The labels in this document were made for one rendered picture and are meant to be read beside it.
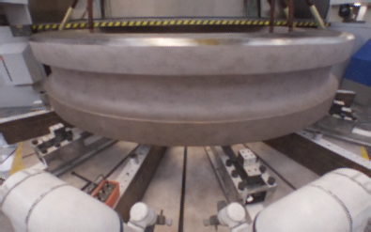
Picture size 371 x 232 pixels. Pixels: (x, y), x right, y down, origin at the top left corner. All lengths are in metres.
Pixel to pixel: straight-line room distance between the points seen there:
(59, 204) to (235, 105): 1.49
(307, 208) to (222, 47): 1.13
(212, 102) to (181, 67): 0.46
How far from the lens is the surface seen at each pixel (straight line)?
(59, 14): 4.98
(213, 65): 1.38
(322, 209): 0.46
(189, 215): 1.87
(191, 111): 1.60
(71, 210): 0.45
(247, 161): 1.68
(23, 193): 0.53
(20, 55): 5.18
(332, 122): 3.36
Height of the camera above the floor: 1.89
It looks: 28 degrees down
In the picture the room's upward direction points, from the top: straight up
